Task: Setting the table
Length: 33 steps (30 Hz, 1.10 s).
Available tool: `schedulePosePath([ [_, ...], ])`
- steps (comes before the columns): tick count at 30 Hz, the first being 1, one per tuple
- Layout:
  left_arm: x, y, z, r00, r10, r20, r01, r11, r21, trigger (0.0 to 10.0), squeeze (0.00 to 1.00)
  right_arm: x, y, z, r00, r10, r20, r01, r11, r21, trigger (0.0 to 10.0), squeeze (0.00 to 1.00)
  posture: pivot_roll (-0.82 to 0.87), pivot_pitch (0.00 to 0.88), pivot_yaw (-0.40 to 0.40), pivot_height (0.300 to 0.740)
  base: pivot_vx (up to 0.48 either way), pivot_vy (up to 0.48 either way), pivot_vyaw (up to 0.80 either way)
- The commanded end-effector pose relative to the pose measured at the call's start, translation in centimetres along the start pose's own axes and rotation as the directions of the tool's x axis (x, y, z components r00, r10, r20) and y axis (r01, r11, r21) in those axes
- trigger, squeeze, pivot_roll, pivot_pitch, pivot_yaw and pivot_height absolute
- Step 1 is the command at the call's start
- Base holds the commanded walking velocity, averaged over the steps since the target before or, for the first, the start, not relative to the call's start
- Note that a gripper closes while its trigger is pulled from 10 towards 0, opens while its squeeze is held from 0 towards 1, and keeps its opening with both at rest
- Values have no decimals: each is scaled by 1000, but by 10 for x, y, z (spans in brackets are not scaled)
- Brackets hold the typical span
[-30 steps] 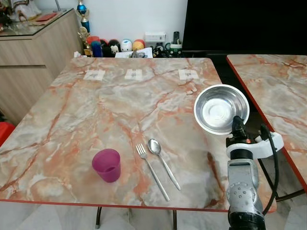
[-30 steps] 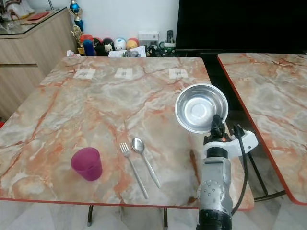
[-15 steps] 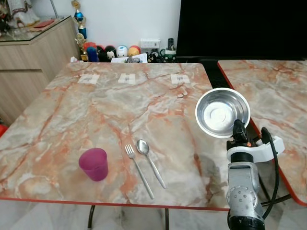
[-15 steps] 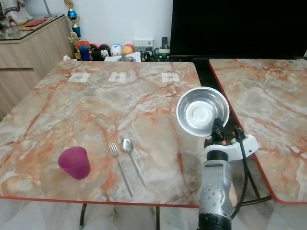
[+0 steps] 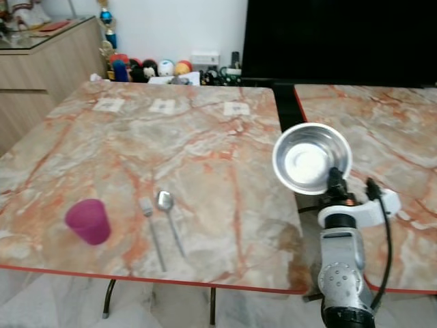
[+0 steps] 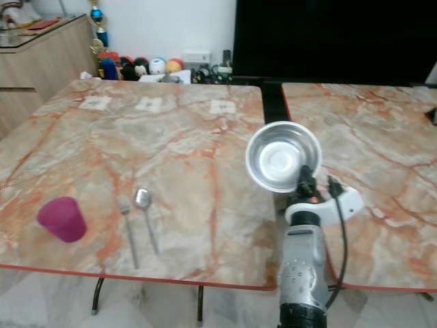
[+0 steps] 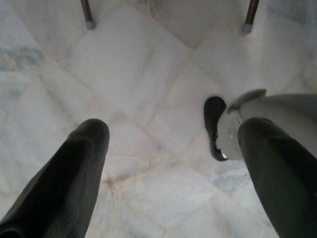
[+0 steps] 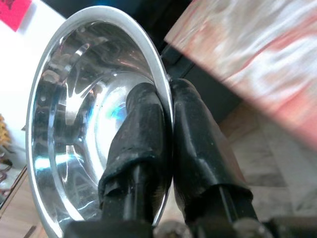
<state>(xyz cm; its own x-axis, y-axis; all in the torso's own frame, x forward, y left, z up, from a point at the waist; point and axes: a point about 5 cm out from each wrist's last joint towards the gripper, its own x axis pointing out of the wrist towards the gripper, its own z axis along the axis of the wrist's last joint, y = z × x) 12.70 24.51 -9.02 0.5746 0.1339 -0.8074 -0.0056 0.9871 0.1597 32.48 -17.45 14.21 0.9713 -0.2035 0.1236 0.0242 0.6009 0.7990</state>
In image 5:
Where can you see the round stainless steel bowl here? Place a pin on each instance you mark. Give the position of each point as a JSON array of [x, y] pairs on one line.
[[307, 160]]

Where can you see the white paper label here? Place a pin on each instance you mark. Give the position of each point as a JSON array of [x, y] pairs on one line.
[[235, 108]]

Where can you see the black television screen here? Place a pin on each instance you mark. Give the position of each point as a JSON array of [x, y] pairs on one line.
[[341, 37]]

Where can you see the straight black table leg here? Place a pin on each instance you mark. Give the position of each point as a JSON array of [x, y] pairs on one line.
[[212, 306]]

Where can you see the steel spoon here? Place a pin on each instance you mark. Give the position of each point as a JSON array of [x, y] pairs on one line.
[[164, 200]]

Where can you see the orange toy ball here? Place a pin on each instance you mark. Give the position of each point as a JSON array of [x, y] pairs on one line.
[[183, 67]]

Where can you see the steel fork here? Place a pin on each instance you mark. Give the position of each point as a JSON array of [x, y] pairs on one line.
[[153, 236]]

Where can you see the white toy ball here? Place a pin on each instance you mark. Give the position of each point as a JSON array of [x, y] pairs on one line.
[[166, 67]]

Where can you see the black toy figure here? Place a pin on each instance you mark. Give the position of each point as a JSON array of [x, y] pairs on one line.
[[143, 71]]

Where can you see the blue toy figure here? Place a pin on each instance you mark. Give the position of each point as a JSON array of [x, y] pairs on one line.
[[120, 71]]

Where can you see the pink plastic cup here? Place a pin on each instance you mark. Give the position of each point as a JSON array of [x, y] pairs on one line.
[[89, 222]]

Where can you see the curved black table leg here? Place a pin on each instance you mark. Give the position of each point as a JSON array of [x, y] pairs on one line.
[[107, 297]]

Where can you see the blue and gold trophy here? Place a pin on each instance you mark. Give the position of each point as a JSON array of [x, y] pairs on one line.
[[107, 27]]

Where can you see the light wooden cabinet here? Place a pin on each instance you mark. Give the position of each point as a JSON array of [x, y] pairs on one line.
[[41, 75]]

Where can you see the red flat item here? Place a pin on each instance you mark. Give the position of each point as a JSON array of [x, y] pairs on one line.
[[53, 26]]

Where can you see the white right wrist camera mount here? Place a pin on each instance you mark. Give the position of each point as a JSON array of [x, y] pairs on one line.
[[372, 210]]

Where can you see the white wall socket box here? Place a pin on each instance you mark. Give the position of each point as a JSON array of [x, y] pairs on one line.
[[205, 59]]

